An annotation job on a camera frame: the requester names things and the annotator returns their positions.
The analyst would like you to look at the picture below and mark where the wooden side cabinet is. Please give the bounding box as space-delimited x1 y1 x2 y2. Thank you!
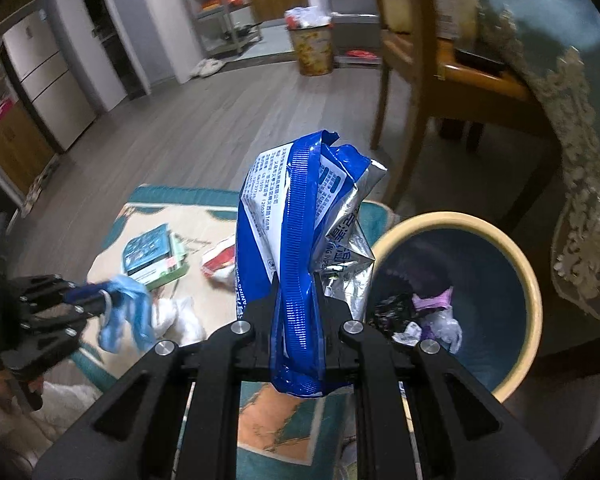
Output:
0 100 56 196

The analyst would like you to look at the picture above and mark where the purple wrapper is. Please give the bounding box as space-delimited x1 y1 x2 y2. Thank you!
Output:
411 286 455 313

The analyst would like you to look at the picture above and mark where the metal shelf rack with panel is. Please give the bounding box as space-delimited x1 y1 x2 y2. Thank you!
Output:
324 0 383 68

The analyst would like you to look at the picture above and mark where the cream tote bag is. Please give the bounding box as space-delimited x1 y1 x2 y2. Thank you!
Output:
387 0 476 41

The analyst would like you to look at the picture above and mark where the red and white wrapper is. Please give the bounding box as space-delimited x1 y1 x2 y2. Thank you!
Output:
201 235 241 288

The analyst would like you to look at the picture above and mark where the grey floor mat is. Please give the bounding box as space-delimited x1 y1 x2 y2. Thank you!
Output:
260 22 301 59

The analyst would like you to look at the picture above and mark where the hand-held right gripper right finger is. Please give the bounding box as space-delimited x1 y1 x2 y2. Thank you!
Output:
312 270 561 480

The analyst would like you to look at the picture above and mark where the teal bin with yellow rim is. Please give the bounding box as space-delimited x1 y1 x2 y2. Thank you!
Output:
362 211 545 403

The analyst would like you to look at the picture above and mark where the blue foil packet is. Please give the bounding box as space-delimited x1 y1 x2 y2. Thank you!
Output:
235 130 388 400

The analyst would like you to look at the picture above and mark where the floral trash can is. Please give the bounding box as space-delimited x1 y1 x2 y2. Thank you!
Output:
286 25 333 78

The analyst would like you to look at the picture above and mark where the black plastic bag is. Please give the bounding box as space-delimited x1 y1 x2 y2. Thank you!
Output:
372 294 423 346

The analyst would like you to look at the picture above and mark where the white fleece garment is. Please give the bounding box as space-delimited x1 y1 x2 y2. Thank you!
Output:
0 380 101 467

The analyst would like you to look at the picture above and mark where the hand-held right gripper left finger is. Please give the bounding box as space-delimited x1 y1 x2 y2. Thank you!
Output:
32 270 281 480

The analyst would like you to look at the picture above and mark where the flat black case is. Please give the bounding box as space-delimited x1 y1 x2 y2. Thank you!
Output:
452 46 506 72

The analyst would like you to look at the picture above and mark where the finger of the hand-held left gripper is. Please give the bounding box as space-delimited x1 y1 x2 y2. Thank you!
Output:
14 274 109 307
9 295 114 377

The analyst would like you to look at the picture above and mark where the teal printed box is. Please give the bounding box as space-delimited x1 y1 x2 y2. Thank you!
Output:
122 224 190 292

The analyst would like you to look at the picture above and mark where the white tissue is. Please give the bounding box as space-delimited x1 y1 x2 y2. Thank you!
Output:
152 296 207 347

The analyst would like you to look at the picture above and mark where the clear plastic bag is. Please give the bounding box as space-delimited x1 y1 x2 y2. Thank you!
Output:
420 307 463 356

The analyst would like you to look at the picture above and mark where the blue cloth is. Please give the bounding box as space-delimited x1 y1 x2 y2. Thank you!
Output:
98 274 154 353

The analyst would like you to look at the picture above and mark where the teal chain-print cushion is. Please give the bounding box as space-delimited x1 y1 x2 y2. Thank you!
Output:
75 184 401 480

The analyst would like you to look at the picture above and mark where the white trash bag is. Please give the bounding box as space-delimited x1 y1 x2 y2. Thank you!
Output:
284 6 332 31

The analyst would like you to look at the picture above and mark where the white refrigerator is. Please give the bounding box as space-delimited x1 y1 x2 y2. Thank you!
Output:
0 7 98 153

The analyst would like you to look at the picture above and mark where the open metal shelf rack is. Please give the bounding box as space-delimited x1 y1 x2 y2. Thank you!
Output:
175 0 263 58

